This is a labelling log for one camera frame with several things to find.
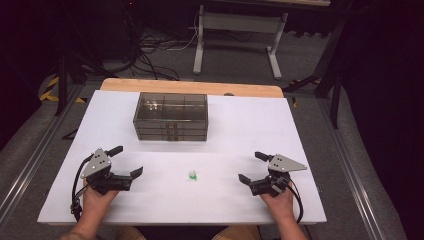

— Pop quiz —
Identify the black floor cable bundle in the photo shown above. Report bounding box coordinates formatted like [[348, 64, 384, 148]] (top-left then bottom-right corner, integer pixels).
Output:
[[128, 28, 201, 82]]

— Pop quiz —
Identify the yellow black floor tape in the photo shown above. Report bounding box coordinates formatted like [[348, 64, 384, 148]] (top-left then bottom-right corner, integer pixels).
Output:
[[38, 76, 88, 105]]

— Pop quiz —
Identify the white metal desk frame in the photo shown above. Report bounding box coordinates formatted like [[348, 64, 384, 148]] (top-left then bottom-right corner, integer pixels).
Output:
[[192, 3, 290, 81]]

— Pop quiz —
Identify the aluminium floor rail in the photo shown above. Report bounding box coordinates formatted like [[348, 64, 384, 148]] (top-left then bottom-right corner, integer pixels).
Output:
[[315, 98, 388, 240], [0, 83, 85, 222]]

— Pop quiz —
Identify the person's right hand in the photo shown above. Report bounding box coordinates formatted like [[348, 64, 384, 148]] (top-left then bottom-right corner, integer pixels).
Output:
[[259, 186, 296, 222]]

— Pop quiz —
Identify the smoky clear drawer organizer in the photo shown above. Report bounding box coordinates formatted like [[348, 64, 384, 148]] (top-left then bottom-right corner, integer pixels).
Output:
[[132, 92, 209, 142]]

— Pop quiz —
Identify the person's right leg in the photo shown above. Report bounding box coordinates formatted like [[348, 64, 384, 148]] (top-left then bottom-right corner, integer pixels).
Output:
[[211, 224, 262, 240]]

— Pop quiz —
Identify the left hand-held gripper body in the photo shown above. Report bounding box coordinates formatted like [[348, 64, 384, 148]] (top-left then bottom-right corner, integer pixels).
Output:
[[80, 148, 133, 196]]

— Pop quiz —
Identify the white table board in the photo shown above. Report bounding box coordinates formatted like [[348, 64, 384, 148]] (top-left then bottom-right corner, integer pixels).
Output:
[[37, 89, 328, 225]]

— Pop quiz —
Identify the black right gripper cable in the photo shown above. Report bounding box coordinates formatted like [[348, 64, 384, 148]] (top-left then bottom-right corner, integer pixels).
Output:
[[284, 179, 305, 225]]

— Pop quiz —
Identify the person's left leg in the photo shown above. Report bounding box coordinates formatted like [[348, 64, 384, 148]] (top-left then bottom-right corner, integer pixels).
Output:
[[113, 225, 148, 240]]

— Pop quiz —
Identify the person's leg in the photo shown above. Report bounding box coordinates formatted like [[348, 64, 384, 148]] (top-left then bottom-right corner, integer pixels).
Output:
[[113, 225, 148, 240], [211, 224, 262, 240]]

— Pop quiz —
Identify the wooden table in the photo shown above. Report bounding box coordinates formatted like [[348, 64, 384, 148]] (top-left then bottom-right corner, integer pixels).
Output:
[[99, 78, 285, 99]]

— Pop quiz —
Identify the black metal stand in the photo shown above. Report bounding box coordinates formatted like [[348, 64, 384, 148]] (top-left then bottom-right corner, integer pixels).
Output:
[[53, 46, 118, 117], [282, 13, 348, 130]]

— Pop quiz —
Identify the person's left hand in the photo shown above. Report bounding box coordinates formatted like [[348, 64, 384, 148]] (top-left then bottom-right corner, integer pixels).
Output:
[[82, 179, 120, 218]]

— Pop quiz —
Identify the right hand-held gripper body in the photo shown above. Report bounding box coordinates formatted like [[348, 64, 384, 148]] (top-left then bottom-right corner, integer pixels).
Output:
[[249, 153, 308, 198]]

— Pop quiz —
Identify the clear organizer drawer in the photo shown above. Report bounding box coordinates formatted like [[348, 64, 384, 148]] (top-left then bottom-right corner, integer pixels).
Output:
[[136, 133, 208, 142]]

